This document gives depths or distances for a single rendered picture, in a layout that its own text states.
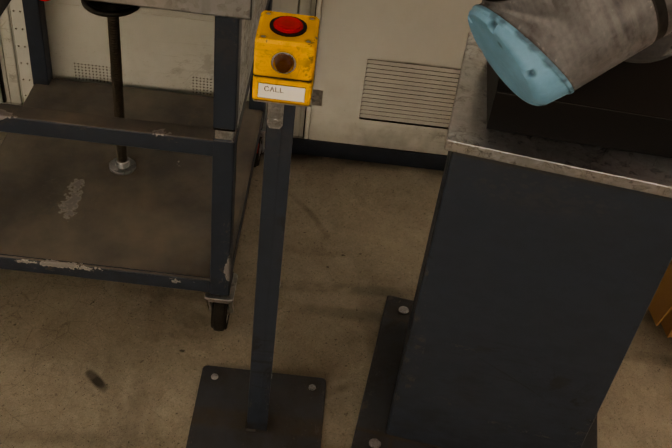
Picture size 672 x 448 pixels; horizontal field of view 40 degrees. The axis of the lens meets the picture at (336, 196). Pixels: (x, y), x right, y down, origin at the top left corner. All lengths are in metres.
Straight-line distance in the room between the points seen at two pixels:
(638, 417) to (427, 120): 0.88
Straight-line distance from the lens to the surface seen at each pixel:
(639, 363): 2.17
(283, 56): 1.21
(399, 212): 2.33
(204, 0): 1.46
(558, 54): 1.09
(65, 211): 2.04
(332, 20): 2.21
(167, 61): 2.36
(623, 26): 1.13
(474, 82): 1.47
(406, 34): 2.23
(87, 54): 2.41
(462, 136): 1.34
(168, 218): 2.01
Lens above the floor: 1.53
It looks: 41 degrees down
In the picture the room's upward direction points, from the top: 8 degrees clockwise
